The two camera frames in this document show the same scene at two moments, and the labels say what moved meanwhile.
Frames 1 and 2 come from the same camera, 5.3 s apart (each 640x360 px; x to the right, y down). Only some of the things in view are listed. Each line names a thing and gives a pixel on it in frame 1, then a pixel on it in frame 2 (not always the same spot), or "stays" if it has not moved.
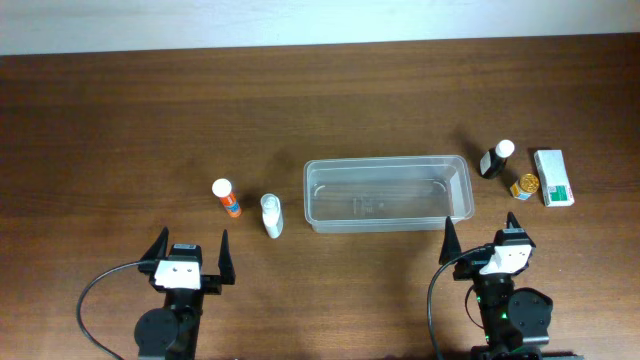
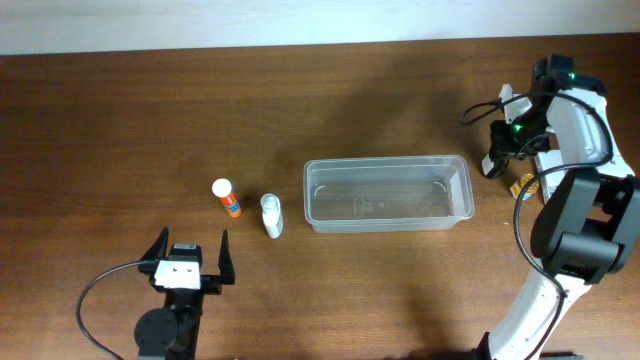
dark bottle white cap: x=494 y=160 stays
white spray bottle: x=272 y=214 stays
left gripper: x=213 y=284 stays
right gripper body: x=471 y=265 -> x=524 y=137
